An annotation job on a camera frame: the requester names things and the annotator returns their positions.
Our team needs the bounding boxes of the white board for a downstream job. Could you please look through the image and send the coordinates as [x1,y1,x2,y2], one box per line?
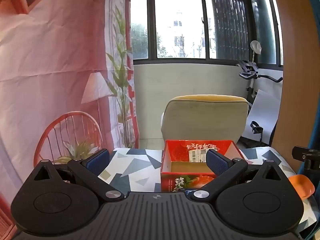
[241,89,282,147]

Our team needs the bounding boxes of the geometric print tablecloth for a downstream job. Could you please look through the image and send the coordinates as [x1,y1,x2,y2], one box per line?
[97,146,318,233]

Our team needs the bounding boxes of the red strawberry print cardboard box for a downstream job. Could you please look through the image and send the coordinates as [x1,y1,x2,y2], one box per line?
[160,139,248,193]

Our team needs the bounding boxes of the blue cloth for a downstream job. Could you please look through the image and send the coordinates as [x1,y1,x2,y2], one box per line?
[301,0,320,155]

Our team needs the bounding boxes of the black exercise bike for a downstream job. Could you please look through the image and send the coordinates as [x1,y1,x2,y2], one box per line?
[236,59,284,105]

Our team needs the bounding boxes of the beige upholstered chair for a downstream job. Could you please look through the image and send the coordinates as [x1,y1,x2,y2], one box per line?
[160,94,250,142]

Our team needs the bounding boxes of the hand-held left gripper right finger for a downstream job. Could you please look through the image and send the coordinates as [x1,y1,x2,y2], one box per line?
[191,148,290,202]

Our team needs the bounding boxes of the orange plastic scoop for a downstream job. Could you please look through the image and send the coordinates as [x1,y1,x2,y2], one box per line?
[287,175,315,200]

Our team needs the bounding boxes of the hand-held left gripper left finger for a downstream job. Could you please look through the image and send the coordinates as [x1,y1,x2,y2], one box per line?
[24,148,125,202]

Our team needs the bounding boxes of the black framed window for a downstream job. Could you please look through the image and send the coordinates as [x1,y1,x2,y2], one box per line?
[130,0,284,70]

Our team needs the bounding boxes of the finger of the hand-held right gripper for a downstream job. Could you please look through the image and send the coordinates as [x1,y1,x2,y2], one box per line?
[292,146,320,171]

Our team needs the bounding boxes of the pink printed backdrop cloth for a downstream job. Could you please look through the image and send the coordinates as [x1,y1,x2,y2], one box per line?
[0,0,139,240]

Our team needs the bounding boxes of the white round lamp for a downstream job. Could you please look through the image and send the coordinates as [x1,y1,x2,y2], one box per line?
[250,40,262,63]

